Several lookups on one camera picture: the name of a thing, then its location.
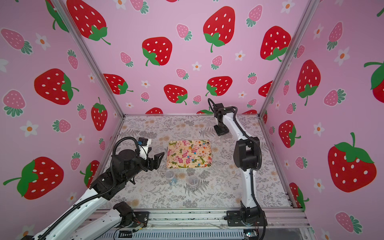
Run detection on aluminium front rail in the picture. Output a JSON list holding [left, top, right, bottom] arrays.
[[68, 208, 316, 240]]

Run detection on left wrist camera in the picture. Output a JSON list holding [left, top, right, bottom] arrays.
[[138, 137, 152, 148]]

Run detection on clear jar blue candies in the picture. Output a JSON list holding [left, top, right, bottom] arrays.
[[165, 170, 177, 184]]

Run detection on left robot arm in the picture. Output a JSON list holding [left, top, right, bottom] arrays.
[[23, 137, 165, 240]]

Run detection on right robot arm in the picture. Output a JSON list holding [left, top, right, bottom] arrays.
[[208, 98, 267, 227]]

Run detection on floral rectangular tray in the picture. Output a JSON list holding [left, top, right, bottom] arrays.
[[166, 139, 213, 169]]

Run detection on candies on tray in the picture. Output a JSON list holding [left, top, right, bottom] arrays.
[[173, 142, 211, 166]]

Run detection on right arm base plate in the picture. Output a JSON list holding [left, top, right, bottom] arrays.
[[224, 211, 268, 227]]

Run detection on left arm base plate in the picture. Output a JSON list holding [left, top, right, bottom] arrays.
[[112, 211, 150, 229]]

